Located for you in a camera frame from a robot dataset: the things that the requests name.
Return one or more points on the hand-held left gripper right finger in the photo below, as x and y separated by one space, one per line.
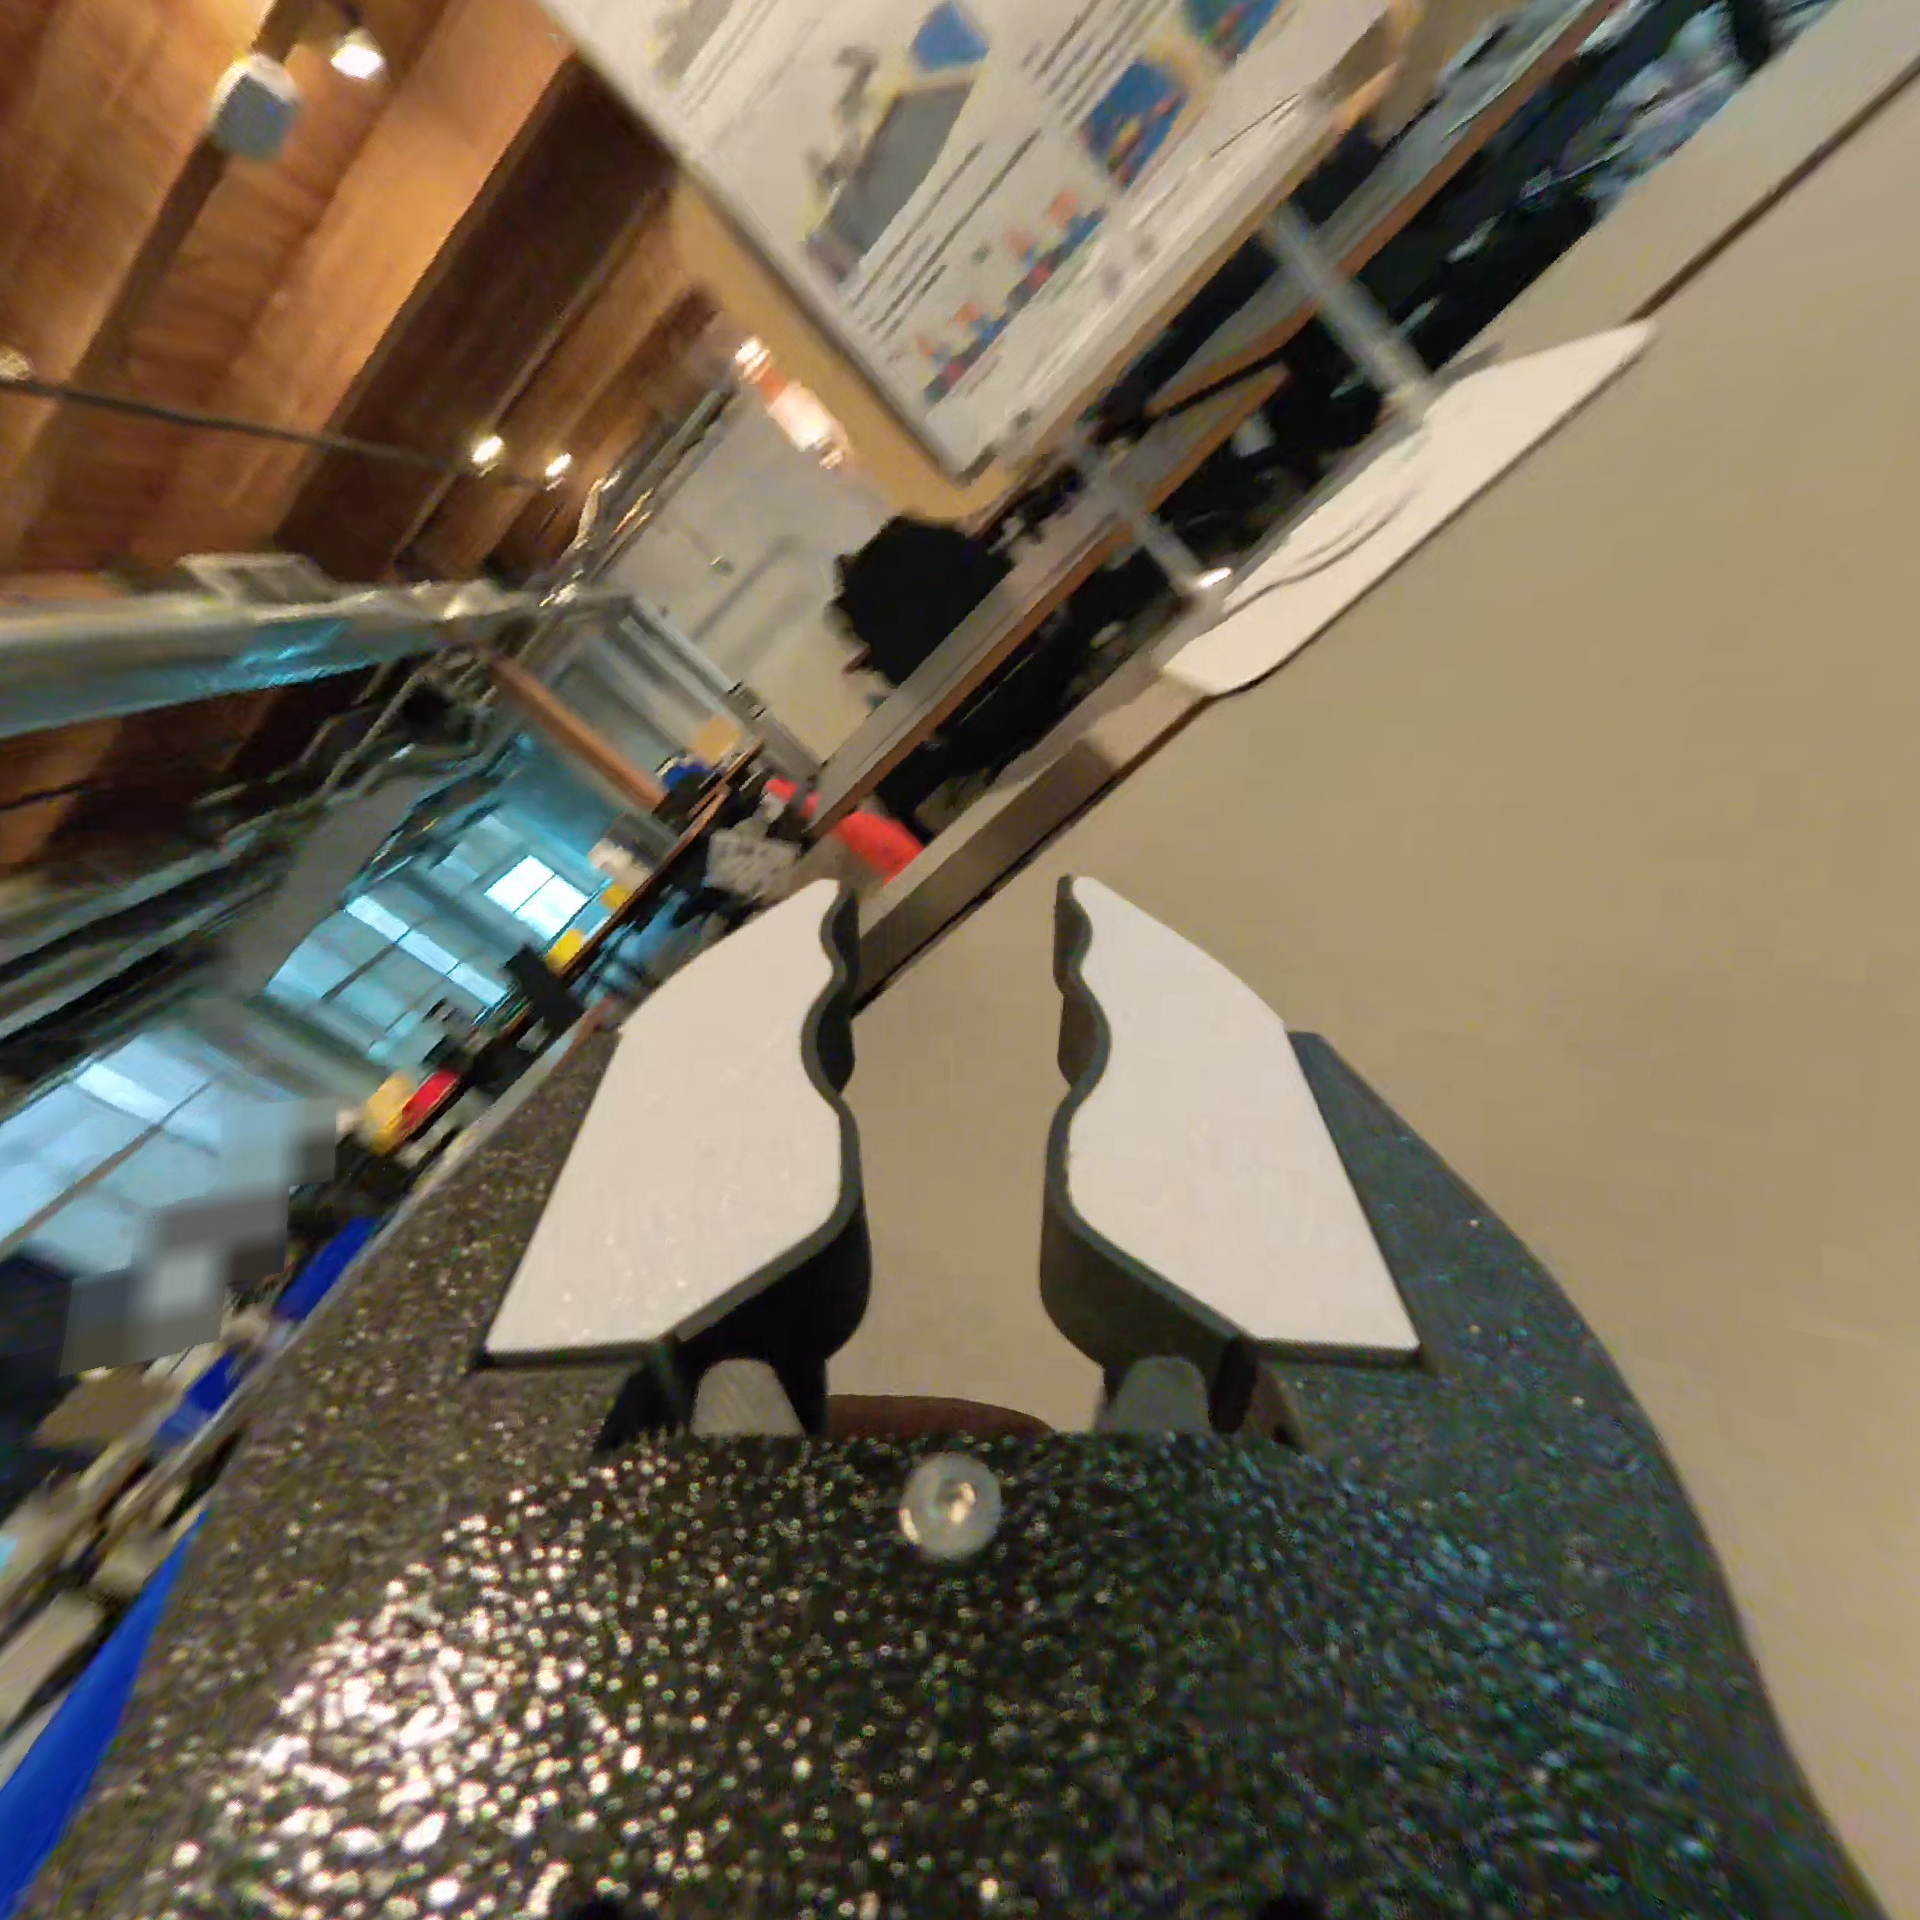
1216 1169

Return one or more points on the white ceiling sensor box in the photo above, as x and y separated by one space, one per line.
256 107

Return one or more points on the white board stand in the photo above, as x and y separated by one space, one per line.
1440 452

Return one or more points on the instruction poster board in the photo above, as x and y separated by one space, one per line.
962 181

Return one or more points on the silver ventilation duct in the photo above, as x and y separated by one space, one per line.
228 646

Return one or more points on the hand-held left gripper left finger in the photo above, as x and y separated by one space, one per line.
691 1169

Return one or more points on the orange traffic cone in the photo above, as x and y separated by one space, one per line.
877 842

